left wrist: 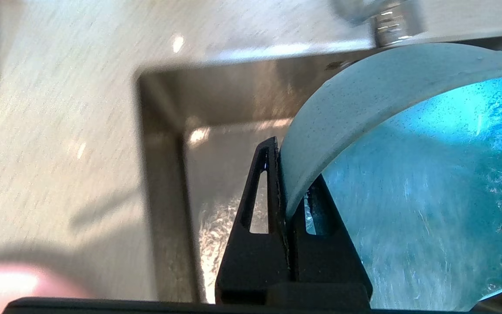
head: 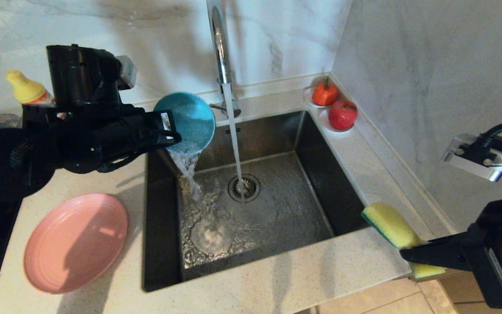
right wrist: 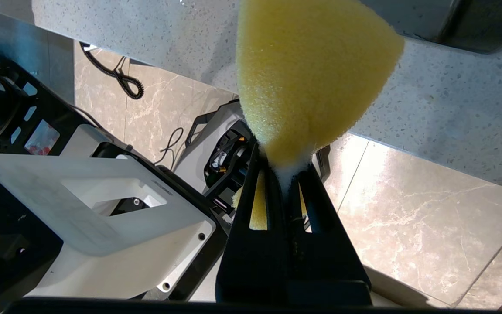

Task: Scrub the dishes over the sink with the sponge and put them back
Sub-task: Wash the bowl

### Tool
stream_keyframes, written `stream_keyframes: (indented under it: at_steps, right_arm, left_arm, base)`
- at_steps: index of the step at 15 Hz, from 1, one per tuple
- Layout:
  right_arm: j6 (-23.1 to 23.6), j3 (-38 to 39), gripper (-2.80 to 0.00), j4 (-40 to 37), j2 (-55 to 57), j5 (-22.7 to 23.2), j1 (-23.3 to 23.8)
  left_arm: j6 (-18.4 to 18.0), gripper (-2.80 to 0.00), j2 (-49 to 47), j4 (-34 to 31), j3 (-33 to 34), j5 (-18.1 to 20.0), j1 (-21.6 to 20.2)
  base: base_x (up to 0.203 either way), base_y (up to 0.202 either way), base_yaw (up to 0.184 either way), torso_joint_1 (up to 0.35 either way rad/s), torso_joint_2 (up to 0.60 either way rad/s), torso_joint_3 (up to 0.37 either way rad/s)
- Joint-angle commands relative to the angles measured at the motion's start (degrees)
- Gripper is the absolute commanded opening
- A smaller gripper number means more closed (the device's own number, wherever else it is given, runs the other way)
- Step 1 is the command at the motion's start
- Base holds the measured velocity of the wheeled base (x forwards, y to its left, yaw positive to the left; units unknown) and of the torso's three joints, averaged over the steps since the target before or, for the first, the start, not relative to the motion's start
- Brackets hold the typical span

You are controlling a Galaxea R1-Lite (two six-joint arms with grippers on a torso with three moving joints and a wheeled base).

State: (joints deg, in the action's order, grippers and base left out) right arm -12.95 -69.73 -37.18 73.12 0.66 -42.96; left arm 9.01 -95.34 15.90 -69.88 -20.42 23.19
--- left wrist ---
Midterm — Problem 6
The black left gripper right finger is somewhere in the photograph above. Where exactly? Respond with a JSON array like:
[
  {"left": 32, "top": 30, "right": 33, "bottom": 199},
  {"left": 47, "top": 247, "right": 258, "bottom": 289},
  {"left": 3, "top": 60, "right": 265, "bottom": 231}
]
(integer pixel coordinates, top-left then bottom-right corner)
[{"left": 292, "top": 174, "right": 372, "bottom": 307}]

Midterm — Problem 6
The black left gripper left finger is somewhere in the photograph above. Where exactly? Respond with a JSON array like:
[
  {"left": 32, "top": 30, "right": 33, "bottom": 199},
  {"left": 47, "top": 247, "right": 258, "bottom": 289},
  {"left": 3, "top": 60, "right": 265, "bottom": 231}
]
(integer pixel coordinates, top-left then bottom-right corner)
[{"left": 215, "top": 137, "right": 293, "bottom": 304}]

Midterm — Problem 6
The blue bowl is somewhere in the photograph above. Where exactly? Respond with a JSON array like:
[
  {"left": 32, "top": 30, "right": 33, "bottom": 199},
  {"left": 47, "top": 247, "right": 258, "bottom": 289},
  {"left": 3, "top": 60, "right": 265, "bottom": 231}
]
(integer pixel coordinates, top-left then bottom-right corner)
[{"left": 278, "top": 42, "right": 502, "bottom": 311}]

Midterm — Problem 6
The stainless steel sink basin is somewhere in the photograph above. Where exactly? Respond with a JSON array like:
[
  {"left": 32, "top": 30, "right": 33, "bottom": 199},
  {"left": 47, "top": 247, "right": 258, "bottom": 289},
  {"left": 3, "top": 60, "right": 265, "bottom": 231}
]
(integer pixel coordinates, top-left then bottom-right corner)
[{"left": 137, "top": 35, "right": 502, "bottom": 304}]

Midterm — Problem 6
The chrome kitchen faucet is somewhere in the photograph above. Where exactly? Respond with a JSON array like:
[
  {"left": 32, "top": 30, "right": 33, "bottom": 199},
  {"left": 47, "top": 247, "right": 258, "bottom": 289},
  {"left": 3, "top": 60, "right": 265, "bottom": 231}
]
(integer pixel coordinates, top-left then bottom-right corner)
[{"left": 331, "top": 0, "right": 426, "bottom": 48}]

